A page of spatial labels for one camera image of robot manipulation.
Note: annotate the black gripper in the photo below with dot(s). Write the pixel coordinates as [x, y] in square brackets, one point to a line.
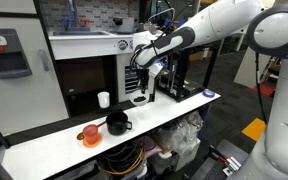
[144, 76]

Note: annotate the dark beans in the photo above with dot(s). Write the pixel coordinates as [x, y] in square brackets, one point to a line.
[139, 99]

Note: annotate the white bowl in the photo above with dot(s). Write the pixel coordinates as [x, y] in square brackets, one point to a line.
[139, 103]

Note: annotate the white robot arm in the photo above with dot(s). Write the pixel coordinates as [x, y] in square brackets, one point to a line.
[217, 20]

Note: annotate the silver toy pot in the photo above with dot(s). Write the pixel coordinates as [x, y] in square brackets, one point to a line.
[124, 25]

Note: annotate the white mug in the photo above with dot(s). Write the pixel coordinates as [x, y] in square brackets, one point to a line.
[103, 100]

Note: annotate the black mug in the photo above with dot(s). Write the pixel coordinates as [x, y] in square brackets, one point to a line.
[117, 125]

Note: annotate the clear plastic bag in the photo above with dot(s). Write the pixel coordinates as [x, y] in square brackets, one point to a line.
[180, 133]

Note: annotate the pink plastic item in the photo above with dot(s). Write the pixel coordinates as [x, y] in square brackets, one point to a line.
[150, 146]

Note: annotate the blue tape roll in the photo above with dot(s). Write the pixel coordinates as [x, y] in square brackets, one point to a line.
[208, 93]

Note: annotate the orange saucer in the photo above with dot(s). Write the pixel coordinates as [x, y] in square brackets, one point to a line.
[99, 141]

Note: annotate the translucent orange cup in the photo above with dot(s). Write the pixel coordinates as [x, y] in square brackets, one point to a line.
[90, 133]

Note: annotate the white storage container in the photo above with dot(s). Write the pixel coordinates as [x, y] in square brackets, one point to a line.
[180, 156]

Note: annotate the wooden stick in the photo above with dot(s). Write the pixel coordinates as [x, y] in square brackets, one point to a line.
[80, 135]

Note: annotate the toy faucet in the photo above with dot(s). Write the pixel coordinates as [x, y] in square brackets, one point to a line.
[74, 20]

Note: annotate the white toy refrigerator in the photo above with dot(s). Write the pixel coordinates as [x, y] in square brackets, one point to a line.
[17, 100]

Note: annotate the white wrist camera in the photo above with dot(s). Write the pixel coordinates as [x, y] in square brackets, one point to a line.
[156, 69]

